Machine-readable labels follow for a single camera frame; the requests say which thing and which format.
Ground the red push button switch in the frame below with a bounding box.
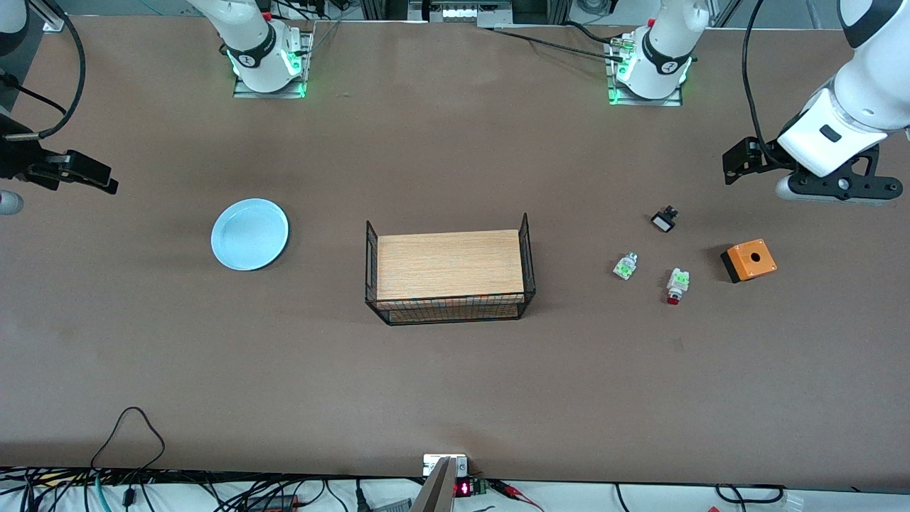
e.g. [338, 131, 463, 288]
[666, 267, 692, 306]

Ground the light blue plate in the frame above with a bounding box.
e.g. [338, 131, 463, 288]
[211, 198, 289, 272]

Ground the aluminium corner profile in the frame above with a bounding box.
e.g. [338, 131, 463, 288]
[27, 0, 66, 33]

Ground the black power adapter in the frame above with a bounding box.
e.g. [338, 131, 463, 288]
[245, 494, 299, 512]

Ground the red clip test lead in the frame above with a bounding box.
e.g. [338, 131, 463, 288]
[489, 479, 547, 512]

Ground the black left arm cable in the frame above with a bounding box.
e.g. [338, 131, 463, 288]
[742, 0, 783, 166]

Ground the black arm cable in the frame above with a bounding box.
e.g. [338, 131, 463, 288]
[742, 0, 783, 166]
[0, 0, 87, 140]

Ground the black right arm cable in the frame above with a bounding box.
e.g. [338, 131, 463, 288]
[0, 0, 87, 140]

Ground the orange button enclosure box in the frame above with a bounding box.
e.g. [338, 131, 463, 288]
[720, 239, 778, 284]

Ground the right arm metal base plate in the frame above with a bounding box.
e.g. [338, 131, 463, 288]
[233, 28, 314, 99]

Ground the black cable across table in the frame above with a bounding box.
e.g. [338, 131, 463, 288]
[491, 27, 630, 62]

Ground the thin black cable loop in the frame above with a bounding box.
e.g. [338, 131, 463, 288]
[91, 407, 166, 476]

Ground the black wire rack wooden shelf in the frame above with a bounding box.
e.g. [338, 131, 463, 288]
[365, 213, 536, 326]

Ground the aluminium frame bar with lights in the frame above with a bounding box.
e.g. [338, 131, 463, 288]
[407, 0, 514, 28]

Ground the black looped cable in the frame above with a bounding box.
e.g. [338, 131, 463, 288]
[714, 484, 786, 503]

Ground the small metal bracket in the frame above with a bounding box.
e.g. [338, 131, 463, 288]
[423, 454, 469, 477]

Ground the grey camera mount pole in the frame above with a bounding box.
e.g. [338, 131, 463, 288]
[410, 457, 457, 512]

